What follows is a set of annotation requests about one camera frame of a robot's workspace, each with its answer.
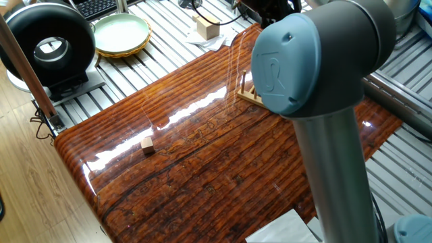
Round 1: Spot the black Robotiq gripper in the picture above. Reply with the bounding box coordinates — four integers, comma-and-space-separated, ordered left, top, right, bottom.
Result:
258, 0, 302, 29

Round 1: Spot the thin black floor cable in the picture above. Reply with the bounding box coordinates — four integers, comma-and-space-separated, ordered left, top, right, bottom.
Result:
29, 107, 57, 146

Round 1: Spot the black keyboard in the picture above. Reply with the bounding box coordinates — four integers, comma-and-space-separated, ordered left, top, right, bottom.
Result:
72, 0, 136, 21

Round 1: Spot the aluminium frame post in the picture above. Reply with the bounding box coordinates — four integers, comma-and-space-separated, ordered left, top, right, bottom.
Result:
0, 13, 67, 133

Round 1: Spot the wooden dish rack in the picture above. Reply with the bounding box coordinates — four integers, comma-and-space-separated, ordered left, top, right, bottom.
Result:
236, 70, 267, 109

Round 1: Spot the flat white paper sheet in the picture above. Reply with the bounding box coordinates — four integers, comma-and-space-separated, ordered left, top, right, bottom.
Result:
245, 208, 320, 243

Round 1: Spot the black ring-shaped device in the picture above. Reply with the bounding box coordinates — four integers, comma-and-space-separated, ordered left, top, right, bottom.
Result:
0, 2, 97, 102

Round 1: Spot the small wooden cube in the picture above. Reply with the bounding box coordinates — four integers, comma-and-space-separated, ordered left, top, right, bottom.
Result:
140, 136, 155, 155

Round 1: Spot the silver cylindrical pedestal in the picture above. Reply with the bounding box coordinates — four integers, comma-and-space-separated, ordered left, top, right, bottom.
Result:
383, 0, 422, 34

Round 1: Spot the pale green plate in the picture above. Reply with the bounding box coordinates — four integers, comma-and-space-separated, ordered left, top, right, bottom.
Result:
92, 13, 151, 55

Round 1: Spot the short metal post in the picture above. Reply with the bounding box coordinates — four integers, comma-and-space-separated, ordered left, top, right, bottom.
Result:
115, 0, 130, 14

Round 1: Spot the dark grey round object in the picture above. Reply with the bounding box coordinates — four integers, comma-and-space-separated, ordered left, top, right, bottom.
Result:
178, 0, 203, 10

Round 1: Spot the large wooden block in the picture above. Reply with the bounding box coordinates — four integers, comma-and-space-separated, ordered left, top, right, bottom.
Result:
196, 15, 221, 41

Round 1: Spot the black cable with angled plug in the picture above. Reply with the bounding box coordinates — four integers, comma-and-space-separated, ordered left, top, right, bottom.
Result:
191, 0, 246, 27

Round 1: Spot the grey metal stand plate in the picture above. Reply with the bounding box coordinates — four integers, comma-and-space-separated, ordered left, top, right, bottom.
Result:
6, 63, 107, 107

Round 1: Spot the brown wicker tray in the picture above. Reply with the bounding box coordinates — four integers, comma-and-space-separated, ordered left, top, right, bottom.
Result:
95, 20, 153, 59

